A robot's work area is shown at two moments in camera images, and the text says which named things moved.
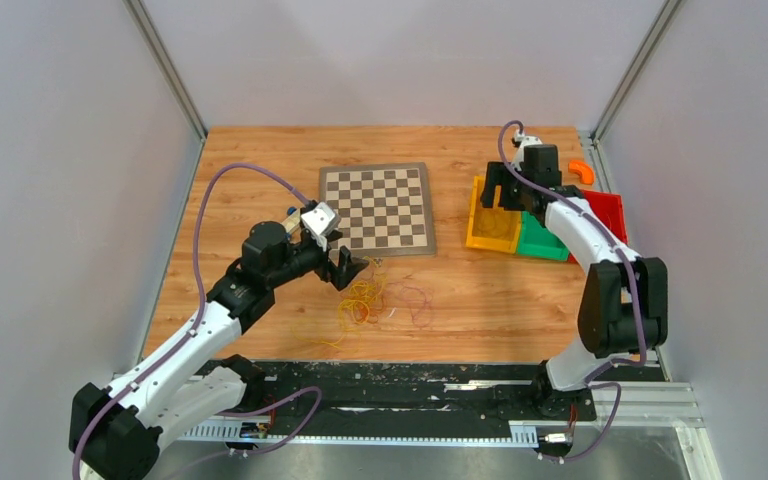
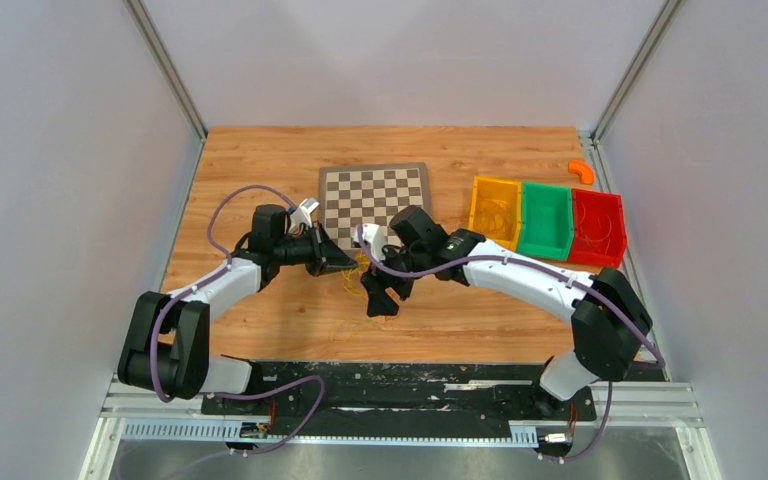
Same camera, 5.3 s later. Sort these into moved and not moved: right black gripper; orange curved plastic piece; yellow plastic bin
Moved: right black gripper
Not moved: orange curved plastic piece; yellow plastic bin
